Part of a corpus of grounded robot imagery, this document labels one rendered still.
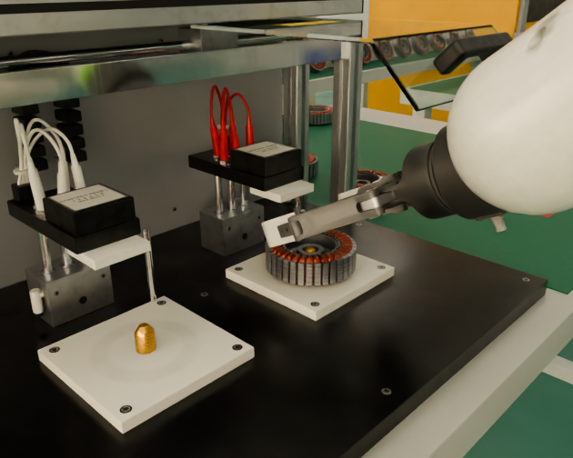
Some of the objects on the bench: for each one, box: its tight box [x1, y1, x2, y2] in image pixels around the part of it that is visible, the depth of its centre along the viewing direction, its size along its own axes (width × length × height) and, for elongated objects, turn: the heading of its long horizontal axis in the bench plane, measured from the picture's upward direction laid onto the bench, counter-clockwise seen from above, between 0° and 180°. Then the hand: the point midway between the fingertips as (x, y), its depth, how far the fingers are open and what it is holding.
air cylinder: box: [25, 255, 115, 327], centre depth 67 cm, size 5×8×6 cm
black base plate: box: [0, 198, 548, 458], centre depth 68 cm, size 47×64×2 cm
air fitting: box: [29, 288, 44, 317], centre depth 64 cm, size 1×1×3 cm
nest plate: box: [37, 296, 255, 433], centre depth 59 cm, size 15×15×1 cm
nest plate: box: [226, 253, 395, 321], centre depth 75 cm, size 15×15×1 cm
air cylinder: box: [199, 197, 264, 256], centre depth 83 cm, size 5×8×6 cm
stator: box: [265, 229, 357, 286], centre depth 74 cm, size 11×11×4 cm
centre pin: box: [134, 323, 156, 354], centre depth 58 cm, size 2×2×3 cm
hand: (313, 216), depth 72 cm, fingers open, 13 cm apart
